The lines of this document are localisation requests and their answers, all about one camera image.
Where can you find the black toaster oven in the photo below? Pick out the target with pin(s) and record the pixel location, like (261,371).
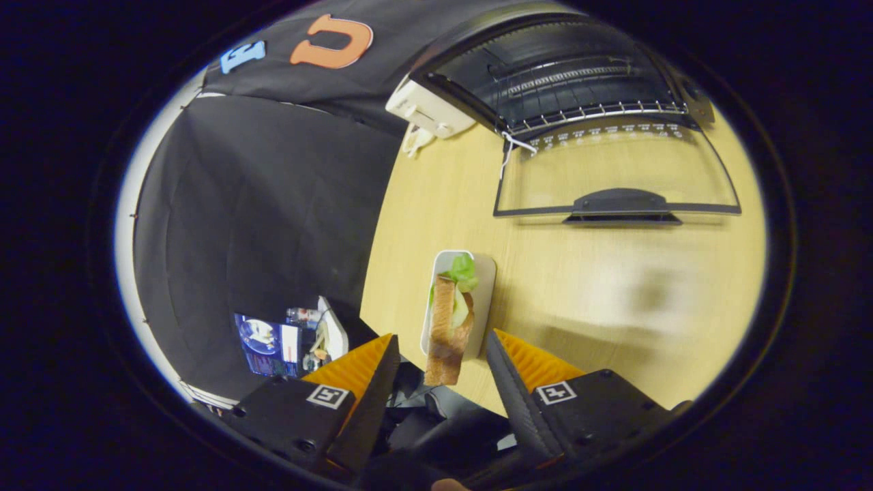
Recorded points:
(614,82)

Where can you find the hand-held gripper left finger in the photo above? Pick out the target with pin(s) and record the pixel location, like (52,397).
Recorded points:
(372,409)

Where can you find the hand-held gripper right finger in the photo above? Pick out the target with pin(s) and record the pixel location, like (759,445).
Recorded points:
(518,409)

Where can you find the white pop-up toaster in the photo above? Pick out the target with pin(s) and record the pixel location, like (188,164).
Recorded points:
(426,109)

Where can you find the toast sandwich with lettuce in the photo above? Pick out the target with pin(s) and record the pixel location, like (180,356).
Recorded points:
(447,327)

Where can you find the small clear bottle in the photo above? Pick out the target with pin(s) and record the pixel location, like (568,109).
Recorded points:
(303,315)

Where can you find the blue printed box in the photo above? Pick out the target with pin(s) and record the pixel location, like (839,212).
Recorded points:
(262,344)

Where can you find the white rectangular tray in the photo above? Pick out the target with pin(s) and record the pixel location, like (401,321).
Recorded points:
(483,286)

